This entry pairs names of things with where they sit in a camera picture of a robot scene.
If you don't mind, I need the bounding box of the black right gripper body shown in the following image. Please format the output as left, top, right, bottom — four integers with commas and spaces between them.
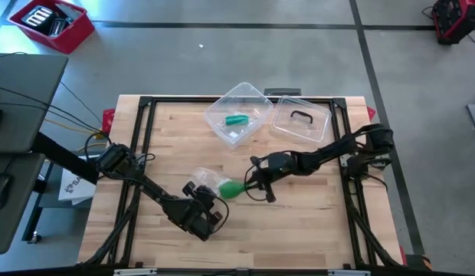
249, 152, 298, 203

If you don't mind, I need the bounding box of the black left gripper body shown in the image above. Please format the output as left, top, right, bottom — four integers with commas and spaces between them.
182, 182, 226, 222

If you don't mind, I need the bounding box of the clear plastic zip bag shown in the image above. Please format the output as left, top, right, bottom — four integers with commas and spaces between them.
191, 167, 234, 197
216, 109, 264, 141

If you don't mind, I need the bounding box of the dark green elastic bandage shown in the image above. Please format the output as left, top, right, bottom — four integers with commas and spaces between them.
218, 179, 247, 200

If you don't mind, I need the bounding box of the clear lid with black handle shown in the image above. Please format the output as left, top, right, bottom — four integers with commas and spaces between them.
268, 94, 333, 148

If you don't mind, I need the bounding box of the teal green elastic bandage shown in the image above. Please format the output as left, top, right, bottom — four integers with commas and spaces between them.
224, 113, 249, 127

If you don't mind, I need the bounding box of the clear plastic storage box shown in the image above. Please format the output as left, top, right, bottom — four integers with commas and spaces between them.
202, 81, 274, 151

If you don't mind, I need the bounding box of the white printed sheet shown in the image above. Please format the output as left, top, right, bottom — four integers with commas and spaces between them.
57, 168, 97, 206

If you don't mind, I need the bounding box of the black desk support beam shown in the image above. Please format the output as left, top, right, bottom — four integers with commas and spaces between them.
30, 132, 101, 185

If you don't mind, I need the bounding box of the dark desk leg with caster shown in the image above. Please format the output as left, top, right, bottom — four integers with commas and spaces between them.
21, 163, 51, 245

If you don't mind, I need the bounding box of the grey desk top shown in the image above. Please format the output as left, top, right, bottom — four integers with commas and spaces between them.
0, 153, 46, 255
0, 53, 69, 154

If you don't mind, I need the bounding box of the black computer mouse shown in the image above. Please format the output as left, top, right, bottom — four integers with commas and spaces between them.
0, 172, 12, 211

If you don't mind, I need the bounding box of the red plastic crate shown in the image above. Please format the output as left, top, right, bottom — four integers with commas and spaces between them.
9, 0, 96, 54

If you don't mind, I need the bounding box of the black and silver device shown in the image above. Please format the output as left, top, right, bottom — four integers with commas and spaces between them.
48, 18, 72, 38

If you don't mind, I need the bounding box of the grey sheet in crate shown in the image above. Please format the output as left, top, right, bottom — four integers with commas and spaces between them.
55, 2, 84, 20

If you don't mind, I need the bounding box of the red and black equipment case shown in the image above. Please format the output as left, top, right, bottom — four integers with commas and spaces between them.
431, 0, 475, 46

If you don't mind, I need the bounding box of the black device with white stripes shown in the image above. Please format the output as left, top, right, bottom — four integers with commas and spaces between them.
21, 5, 54, 28

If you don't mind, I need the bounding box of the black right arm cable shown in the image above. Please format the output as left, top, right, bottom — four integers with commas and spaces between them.
244, 155, 270, 203

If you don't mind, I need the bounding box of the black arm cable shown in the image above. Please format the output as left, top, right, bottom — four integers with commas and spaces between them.
244, 155, 270, 203
212, 197, 230, 233

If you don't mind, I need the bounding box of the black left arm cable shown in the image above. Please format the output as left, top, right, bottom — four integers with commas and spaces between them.
212, 197, 230, 233

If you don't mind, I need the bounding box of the black aluminium table frame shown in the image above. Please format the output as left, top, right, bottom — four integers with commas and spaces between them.
78, 95, 403, 269

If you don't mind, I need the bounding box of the white metal bracket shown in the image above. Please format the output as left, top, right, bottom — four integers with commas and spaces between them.
328, 269, 372, 276
113, 268, 158, 276

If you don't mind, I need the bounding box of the yellow cable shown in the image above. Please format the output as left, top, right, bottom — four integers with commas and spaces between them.
44, 117, 108, 153

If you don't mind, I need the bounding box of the black floor cable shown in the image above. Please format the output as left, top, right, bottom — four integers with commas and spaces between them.
59, 80, 104, 124

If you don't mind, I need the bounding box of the black desk cable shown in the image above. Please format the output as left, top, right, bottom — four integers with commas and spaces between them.
0, 86, 100, 131
0, 101, 97, 133

